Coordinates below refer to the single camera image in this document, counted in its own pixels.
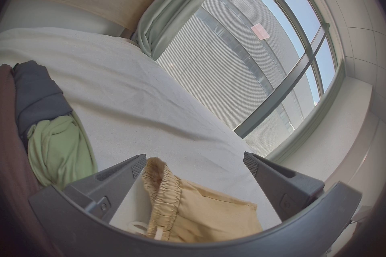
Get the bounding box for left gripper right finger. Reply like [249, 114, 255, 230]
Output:
[243, 152, 324, 222]

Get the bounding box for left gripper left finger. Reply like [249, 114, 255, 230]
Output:
[65, 154, 147, 221]

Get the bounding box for tan shorts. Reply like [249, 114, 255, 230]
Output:
[127, 157, 263, 243]

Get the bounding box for bed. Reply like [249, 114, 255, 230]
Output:
[0, 0, 282, 223]

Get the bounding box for green garment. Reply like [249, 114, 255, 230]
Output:
[27, 113, 98, 190]

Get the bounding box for brown garment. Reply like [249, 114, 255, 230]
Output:
[0, 64, 61, 250]

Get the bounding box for black garment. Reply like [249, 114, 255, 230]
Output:
[12, 61, 73, 142]

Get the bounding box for window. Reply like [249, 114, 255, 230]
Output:
[154, 0, 338, 157]

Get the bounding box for grey-green curtain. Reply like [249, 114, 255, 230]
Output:
[136, 0, 279, 59]

